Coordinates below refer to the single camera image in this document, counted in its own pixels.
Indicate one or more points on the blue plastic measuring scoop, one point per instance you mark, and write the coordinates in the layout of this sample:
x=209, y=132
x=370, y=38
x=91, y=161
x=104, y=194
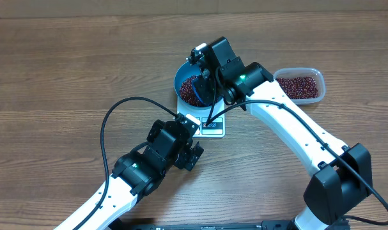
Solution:
x=197, y=91

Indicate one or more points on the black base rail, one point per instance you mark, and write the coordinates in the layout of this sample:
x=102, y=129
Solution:
x=264, y=225

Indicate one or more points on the white digital kitchen scale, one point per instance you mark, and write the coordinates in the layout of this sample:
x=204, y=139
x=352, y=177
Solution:
x=215, y=129

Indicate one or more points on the teal blue bowl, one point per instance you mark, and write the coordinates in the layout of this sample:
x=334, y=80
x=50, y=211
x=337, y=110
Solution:
x=182, y=75

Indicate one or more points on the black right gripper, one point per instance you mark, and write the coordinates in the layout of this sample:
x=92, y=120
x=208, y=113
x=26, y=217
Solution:
x=207, y=87

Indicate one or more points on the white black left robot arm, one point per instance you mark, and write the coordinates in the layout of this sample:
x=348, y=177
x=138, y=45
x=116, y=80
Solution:
x=140, y=172

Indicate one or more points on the red adzuki beans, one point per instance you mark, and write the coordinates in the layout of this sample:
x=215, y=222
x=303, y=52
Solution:
x=296, y=88

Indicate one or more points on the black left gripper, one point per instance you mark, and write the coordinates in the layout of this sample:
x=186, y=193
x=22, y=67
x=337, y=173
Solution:
x=190, y=157

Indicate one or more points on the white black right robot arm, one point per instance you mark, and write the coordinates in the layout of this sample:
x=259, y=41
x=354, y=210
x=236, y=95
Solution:
x=340, y=175

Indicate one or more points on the clear plastic container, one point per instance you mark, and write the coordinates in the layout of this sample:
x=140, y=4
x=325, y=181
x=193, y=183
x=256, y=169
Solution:
x=290, y=73

